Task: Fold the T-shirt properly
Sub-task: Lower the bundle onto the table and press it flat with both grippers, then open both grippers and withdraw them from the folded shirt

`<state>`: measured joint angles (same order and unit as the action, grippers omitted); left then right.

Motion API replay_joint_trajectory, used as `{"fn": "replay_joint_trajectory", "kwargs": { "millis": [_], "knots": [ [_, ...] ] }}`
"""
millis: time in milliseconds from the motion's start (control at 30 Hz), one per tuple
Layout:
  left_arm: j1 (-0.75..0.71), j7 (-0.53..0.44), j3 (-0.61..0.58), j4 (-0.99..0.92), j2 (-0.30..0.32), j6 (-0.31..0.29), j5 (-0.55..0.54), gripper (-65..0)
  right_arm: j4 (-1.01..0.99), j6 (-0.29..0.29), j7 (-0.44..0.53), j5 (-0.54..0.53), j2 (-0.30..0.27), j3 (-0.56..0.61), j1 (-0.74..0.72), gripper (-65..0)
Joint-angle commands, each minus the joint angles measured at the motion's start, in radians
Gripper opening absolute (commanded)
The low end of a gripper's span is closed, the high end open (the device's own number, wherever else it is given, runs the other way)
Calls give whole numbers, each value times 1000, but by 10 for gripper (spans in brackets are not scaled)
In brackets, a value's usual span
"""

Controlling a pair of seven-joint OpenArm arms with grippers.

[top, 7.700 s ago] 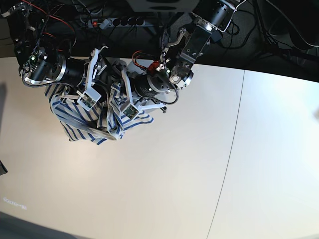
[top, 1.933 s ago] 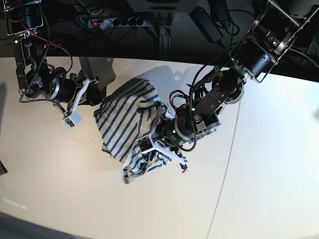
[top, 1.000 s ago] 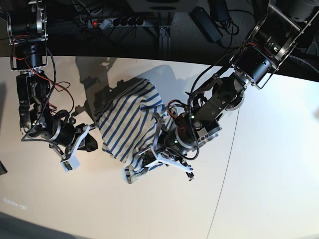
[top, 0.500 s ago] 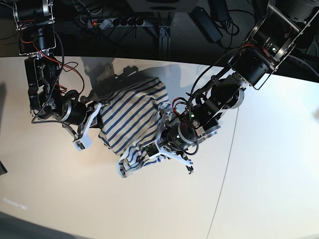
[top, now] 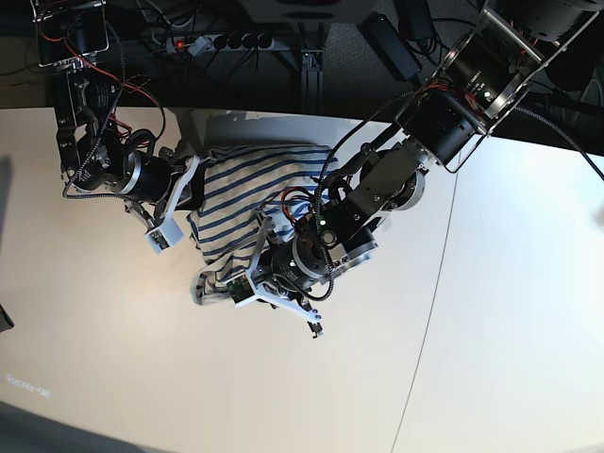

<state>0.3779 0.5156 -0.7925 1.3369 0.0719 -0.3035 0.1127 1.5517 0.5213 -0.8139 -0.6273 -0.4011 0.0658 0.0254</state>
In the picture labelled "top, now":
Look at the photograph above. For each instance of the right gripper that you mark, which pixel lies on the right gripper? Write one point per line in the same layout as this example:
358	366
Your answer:
165	186

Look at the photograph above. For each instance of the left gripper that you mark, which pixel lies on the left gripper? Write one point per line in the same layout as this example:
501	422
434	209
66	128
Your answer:
282	274

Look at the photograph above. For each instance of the blue white striped T-shirt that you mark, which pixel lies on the blue white striped T-shirt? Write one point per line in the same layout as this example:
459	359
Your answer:
241	184

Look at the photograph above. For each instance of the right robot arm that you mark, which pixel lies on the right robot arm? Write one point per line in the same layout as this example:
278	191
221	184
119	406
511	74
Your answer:
100	156

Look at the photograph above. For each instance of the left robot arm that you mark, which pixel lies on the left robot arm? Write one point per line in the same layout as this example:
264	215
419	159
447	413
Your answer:
480	81

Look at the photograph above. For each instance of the grey power strip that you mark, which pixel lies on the grey power strip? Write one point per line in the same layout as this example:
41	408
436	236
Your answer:
223	43

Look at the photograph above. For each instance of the black object at table edge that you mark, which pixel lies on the black object at table edge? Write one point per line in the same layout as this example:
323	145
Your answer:
6	322

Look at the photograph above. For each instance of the black power adapter brick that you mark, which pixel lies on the black power adapter brick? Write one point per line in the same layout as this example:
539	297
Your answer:
395	54

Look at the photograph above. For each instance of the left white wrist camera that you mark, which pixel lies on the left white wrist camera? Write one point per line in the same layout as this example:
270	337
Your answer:
239	289

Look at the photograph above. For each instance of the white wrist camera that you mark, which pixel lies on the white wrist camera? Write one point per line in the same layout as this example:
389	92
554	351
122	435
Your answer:
164	236
239	289

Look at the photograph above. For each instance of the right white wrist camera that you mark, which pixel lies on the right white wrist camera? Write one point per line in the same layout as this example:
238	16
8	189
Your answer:
164	236

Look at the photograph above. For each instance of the aluminium frame post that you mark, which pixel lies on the aluminium frame post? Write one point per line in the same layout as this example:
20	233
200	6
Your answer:
312	46

